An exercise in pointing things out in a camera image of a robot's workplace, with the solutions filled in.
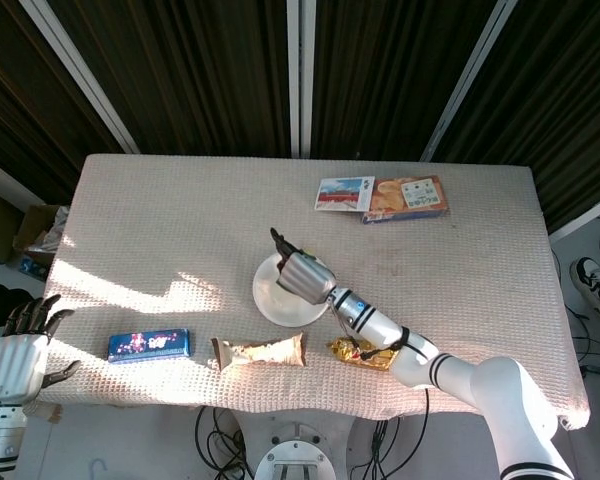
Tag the white round plate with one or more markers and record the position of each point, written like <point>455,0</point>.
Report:
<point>286,312</point>

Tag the black and white sneaker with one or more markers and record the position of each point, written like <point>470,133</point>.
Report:
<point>597,287</point>

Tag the open cardboard box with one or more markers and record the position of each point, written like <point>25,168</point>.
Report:
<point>42,232</point>

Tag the beige waffle weave tablecloth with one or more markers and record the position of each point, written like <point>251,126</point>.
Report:
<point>180,225</point>

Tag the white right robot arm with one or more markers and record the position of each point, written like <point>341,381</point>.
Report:
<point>505,390</point>

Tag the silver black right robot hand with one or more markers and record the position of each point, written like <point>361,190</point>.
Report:
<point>305,277</point>

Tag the white window frame post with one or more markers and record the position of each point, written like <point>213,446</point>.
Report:
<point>300,75</point>
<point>80,75</point>
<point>470,75</point>

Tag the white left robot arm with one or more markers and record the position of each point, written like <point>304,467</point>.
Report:
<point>2,435</point>

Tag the beige and brown snack bag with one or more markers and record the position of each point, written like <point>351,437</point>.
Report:
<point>260,352</point>

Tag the gold foil biscuit package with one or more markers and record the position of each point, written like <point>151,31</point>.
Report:
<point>342,348</point>

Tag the white robot torso base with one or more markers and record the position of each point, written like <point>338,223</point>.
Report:
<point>295,455</point>

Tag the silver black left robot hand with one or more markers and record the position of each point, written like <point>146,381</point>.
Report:
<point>15,360</point>

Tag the blue snack package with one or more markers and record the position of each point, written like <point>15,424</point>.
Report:
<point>147,345</point>

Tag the open biscuit carton box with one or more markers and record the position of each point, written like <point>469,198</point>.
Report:
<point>405,200</point>

